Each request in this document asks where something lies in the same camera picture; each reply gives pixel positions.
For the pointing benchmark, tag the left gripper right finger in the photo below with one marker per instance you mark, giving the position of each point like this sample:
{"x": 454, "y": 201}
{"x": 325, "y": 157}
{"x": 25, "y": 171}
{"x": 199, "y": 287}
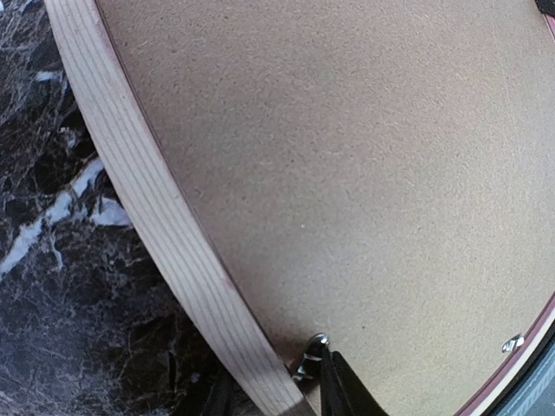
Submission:
{"x": 341, "y": 390}

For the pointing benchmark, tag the pink wooden picture frame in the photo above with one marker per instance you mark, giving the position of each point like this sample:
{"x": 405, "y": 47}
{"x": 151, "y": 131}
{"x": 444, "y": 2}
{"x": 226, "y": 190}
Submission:
{"x": 152, "y": 208}

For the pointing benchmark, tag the brown backing board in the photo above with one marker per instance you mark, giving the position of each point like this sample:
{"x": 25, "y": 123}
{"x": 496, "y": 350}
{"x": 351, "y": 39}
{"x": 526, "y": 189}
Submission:
{"x": 347, "y": 173}

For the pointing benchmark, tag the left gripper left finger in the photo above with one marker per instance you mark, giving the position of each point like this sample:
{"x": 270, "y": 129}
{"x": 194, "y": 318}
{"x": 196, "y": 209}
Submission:
{"x": 221, "y": 399}

